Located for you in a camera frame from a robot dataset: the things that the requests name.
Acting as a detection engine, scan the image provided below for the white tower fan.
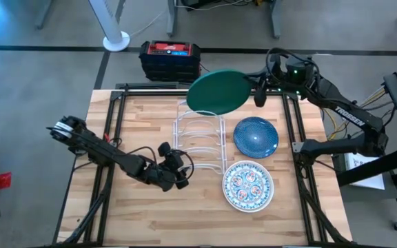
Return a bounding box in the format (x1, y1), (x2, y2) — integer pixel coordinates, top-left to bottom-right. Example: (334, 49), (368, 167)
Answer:
(88, 0), (131, 52)

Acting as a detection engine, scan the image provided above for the white floor cable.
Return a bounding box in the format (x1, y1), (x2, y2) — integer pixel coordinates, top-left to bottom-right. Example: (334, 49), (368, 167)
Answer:
(129, 10), (165, 38)

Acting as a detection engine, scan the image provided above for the white paper manual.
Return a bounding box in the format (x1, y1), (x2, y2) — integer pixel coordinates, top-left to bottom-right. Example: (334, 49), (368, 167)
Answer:
(345, 153), (386, 191)

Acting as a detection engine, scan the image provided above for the grey base plate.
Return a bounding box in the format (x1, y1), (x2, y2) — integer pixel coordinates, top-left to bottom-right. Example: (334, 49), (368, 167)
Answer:
(332, 143), (397, 203)

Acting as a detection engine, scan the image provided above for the yellow white cable bundle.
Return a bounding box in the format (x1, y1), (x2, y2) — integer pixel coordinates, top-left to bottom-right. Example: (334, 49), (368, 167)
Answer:
(322, 85), (397, 138)

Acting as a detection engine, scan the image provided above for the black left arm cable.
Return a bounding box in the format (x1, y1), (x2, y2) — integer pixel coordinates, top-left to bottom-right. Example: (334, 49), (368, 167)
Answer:
(170, 149), (195, 183)

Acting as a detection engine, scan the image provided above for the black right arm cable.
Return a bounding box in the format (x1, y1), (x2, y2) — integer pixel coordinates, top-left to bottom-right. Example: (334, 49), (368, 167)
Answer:
(265, 47), (320, 90)

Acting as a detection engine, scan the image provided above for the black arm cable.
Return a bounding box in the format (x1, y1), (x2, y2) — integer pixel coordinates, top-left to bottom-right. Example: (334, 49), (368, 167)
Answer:
(170, 149), (195, 183)
(265, 47), (320, 90)

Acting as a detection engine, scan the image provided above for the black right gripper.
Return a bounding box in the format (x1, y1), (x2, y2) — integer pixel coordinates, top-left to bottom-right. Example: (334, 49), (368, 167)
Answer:
(245, 51), (313, 108)

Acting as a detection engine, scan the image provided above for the floor cable bundle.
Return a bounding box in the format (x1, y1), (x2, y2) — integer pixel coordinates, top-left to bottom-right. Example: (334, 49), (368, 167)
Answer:
(174, 0), (265, 12)

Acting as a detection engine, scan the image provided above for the dark green plate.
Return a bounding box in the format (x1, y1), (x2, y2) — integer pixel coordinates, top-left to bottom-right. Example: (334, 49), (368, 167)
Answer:
(186, 68), (253, 116)

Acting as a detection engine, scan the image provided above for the red black power station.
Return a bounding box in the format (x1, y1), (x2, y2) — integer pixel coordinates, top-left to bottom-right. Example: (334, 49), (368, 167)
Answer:
(139, 40), (202, 83)

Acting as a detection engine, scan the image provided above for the plain white plate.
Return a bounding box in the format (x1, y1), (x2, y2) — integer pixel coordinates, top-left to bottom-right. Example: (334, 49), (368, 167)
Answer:
(222, 160), (275, 214)

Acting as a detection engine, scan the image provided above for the grey desk leg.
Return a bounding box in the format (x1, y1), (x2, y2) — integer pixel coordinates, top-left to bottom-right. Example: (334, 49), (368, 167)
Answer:
(269, 0), (283, 39)
(34, 0), (54, 30)
(166, 0), (180, 38)

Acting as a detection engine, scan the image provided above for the white wire dish rack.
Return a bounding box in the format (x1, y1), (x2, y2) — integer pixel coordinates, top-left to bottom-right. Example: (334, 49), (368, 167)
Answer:
(172, 99), (227, 175)

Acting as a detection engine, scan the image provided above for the blue patterned plate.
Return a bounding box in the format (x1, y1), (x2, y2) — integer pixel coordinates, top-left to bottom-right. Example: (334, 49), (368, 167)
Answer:
(233, 116), (280, 159)

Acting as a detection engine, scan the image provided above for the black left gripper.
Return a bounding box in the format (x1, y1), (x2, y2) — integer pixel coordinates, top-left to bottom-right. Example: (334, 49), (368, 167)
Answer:
(146, 141), (190, 192)

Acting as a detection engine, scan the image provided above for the black aluminium table frame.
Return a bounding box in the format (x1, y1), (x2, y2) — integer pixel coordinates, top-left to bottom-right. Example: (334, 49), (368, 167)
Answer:
(52, 82), (354, 248)

